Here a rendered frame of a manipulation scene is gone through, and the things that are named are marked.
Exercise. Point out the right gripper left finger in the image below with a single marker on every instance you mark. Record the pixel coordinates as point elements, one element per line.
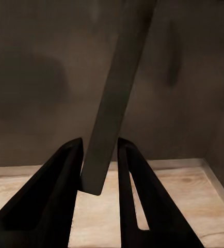
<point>40,214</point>

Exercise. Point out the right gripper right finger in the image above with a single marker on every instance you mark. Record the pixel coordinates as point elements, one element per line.
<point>168,227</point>

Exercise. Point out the poster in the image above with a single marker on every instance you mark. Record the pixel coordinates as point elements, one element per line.
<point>121,76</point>

